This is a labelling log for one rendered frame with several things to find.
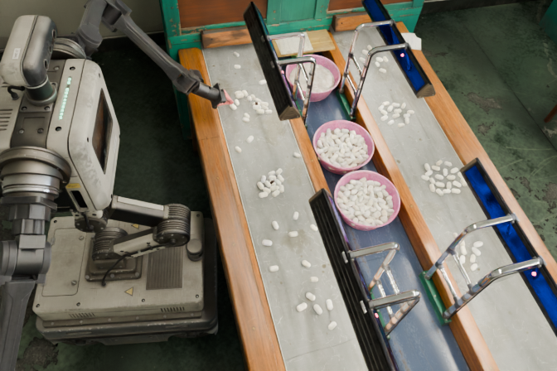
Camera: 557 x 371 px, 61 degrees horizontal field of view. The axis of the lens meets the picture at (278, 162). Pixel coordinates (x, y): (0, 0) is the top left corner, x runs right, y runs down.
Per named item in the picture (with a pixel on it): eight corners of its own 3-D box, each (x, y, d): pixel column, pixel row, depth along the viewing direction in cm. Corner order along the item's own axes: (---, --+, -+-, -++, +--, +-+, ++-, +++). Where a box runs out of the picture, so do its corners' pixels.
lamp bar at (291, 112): (279, 122, 175) (281, 108, 169) (242, 16, 209) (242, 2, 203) (300, 118, 176) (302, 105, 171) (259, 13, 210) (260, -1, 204)
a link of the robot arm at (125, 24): (98, 20, 185) (113, -1, 181) (104, 18, 190) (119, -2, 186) (181, 97, 192) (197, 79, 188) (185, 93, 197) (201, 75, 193)
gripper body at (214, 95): (220, 84, 205) (207, 77, 200) (225, 100, 200) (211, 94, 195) (211, 93, 208) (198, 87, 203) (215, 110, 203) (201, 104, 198)
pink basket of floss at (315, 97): (321, 114, 227) (323, 101, 219) (273, 91, 234) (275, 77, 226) (346, 83, 241) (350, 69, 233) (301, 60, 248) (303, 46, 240)
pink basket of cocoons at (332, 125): (336, 190, 202) (341, 179, 195) (298, 149, 214) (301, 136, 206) (381, 162, 213) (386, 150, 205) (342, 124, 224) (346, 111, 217)
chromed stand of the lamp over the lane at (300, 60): (267, 138, 216) (273, 65, 180) (257, 106, 227) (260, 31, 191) (307, 132, 220) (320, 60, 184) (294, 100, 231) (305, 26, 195)
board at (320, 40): (272, 58, 234) (273, 56, 233) (264, 38, 242) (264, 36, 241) (335, 50, 241) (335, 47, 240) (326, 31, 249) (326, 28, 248)
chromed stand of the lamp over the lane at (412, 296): (337, 355, 163) (365, 314, 127) (319, 300, 174) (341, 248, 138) (388, 341, 167) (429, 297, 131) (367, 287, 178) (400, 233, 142)
